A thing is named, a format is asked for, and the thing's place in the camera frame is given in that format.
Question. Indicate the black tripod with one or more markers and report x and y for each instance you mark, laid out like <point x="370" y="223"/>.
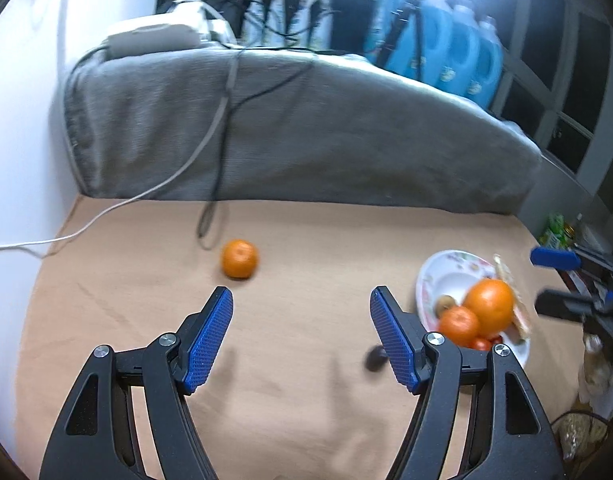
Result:
<point x="409" y="14"/>

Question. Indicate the floral white plate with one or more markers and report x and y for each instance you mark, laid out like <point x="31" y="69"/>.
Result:
<point x="453" y="273"/>

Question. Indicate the black plum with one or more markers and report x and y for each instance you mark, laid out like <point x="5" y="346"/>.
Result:
<point x="376" y="359"/>

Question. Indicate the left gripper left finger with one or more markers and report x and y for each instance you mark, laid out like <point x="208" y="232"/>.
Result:
<point x="95" y="434"/>

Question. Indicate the small red cherry tomato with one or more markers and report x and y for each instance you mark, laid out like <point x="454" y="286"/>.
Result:
<point x="497" y="340"/>

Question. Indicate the brown kiwi fruit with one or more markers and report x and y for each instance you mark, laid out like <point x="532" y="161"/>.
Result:
<point x="443" y="304"/>

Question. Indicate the large orange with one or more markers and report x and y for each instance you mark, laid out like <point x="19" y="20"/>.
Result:
<point x="493" y="303"/>

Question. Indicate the small orange tangerine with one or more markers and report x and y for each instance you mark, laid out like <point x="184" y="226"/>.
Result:
<point x="239" y="260"/>

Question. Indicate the peeled banana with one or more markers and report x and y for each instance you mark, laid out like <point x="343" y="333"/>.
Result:
<point x="521" y="315"/>

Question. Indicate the grey blanket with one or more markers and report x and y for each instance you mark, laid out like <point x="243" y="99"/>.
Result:
<point x="268" y="125"/>

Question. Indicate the green drink carton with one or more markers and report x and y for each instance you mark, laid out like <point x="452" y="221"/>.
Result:
<point x="554" y="235"/>

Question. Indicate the right hand white glove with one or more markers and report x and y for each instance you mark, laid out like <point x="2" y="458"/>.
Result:
<point x="596" y="378"/>

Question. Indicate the blue detergent bottle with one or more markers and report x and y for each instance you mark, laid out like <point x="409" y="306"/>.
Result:
<point x="436" y="24"/>
<point x="488" y="70"/>
<point x="461" y="59"/>
<point x="383" y="16"/>

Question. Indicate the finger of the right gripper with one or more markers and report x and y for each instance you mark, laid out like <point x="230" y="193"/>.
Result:
<point x="565" y="305"/>
<point x="558" y="259"/>

